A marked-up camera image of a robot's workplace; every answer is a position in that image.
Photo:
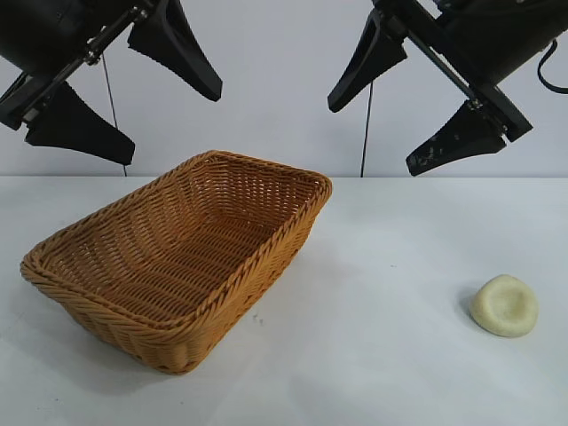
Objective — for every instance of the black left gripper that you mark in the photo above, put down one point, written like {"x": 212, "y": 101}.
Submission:
{"x": 53, "y": 31}

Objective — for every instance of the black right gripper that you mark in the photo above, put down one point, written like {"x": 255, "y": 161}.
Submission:
{"x": 488, "y": 35}

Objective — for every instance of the tan woven wicker basket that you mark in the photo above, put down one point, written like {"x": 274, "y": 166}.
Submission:
{"x": 177, "y": 248}

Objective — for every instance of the pale round egg yolk pastry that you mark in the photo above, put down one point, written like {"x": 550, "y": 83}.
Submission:
{"x": 506, "y": 306}

